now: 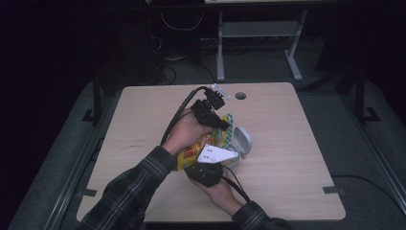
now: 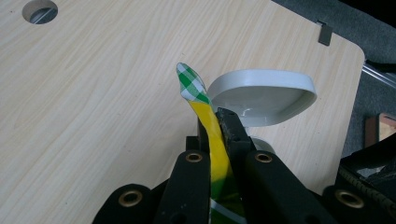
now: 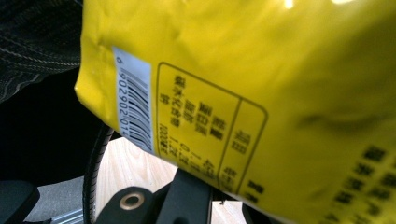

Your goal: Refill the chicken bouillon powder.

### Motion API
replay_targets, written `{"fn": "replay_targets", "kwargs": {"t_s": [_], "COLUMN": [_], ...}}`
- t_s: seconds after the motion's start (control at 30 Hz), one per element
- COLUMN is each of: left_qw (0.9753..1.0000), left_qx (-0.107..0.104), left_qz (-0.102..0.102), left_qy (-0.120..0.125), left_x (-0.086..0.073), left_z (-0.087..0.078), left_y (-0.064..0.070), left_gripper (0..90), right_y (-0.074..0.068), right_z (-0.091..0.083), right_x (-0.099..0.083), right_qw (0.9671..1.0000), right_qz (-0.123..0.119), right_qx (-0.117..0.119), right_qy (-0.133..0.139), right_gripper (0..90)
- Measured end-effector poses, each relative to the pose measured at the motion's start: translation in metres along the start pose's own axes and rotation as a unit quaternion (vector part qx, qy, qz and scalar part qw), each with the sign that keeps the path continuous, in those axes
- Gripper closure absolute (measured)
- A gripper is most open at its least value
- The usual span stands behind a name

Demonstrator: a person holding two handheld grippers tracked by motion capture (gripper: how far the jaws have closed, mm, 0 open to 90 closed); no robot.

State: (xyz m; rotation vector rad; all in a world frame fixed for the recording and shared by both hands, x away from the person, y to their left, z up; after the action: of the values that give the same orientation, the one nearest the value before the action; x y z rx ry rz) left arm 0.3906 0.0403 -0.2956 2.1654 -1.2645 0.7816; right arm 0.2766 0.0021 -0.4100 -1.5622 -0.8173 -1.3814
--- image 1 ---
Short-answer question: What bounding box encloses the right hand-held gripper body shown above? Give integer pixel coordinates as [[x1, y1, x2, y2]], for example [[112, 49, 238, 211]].
[[184, 144, 240, 189]]

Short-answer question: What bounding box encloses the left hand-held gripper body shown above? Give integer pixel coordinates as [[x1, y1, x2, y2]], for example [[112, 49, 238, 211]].
[[191, 82, 232, 129]]

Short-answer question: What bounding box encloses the yellow printed snack bag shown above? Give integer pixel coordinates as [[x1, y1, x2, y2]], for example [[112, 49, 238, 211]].
[[175, 112, 235, 172]]

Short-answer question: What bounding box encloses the person's right hand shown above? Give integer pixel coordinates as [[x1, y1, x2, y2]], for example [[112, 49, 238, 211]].
[[190, 169, 244, 218]]

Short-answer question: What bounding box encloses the person's left hand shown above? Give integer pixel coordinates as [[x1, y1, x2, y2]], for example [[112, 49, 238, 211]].
[[162, 107, 215, 157]]

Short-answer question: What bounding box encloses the black metal stand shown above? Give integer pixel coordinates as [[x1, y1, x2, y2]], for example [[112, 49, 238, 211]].
[[351, 67, 381, 125], [81, 70, 103, 125]]

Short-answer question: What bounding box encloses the small black object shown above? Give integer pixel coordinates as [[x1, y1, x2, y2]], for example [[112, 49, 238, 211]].
[[77, 188, 98, 198]]

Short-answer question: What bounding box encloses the grey tape piece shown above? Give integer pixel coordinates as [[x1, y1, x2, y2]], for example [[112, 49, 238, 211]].
[[322, 185, 347, 196]]

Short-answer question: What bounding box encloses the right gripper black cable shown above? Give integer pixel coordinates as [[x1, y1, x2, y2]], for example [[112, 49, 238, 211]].
[[221, 165, 252, 203]]

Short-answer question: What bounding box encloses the black tangled floor cable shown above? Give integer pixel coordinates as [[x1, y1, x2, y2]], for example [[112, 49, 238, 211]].
[[154, 58, 218, 86]]

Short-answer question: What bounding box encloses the white hanging cable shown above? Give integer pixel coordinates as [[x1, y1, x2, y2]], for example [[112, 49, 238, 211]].
[[160, 11, 205, 33]]

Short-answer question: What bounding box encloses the white metal desk frame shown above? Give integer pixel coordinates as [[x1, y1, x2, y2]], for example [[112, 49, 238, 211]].
[[215, 8, 309, 83]]

